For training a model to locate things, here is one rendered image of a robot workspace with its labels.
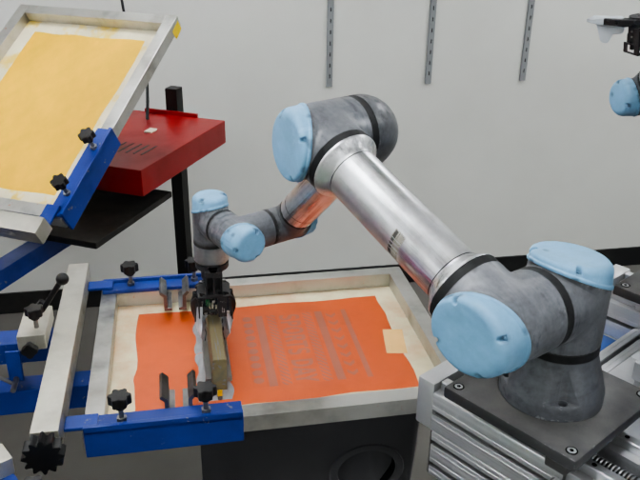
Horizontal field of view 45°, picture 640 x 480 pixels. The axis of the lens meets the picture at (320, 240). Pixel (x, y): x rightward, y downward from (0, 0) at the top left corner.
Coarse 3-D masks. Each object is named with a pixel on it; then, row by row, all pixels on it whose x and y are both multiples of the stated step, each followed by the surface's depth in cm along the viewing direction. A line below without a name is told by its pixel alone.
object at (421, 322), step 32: (192, 288) 199; (256, 288) 203; (288, 288) 204; (320, 288) 206; (352, 288) 208; (416, 320) 186; (96, 352) 172; (96, 384) 161; (256, 416) 153; (288, 416) 154; (320, 416) 156; (352, 416) 157; (384, 416) 159
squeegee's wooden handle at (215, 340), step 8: (208, 320) 173; (216, 320) 173; (208, 328) 172; (216, 328) 170; (208, 336) 174; (216, 336) 167; (208, 344) 175; (216, 344) 164; (224, 344) 165; (216, 352) 161; (224, 352) 161; (216, 360) 159; (224, 360) 159; (216, 368) 159; (224, 368) 160; (216, 376) 160; (224, 376) 161; (216, 384) 161; (224, 384) 161
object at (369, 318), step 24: (168, 312) 195; (240, 312) 196; (264, 312) 196; (288, 312) 196; (360, 312) 197; (384, 312) 197; (144, 336) 185; (168, 336) 185; (192, 336) 185; (240, 336) 186; (360, 336) 186
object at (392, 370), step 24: (144, 360) 176; (168, 360) 176; (192, 360) 176; (240, 360) 176; (384, 360) 177; (408, 360) 177; (144, 384) 168; (240, 384) 168; (312, 384) 168; (336, 384) 169; (360, 384) 169; (384, 384) 169; (408, 384) 169; (144, 408) 160
